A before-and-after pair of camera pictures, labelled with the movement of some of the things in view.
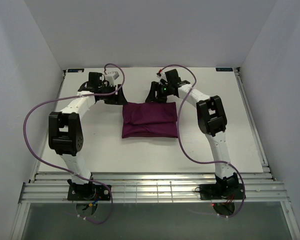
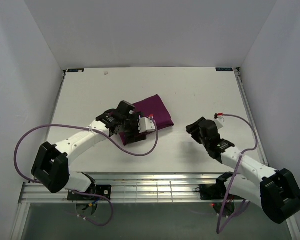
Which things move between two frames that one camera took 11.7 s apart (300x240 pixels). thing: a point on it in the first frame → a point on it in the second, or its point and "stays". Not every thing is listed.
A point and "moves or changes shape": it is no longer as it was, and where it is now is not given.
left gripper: x=112 y=94 → x=134 y=132
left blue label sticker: x=76 y=70 stays
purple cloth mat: x=151 y=119 moves or changes shape
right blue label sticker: x=224 y=69 stays
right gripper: x=159 y=92 → x=194 y=128
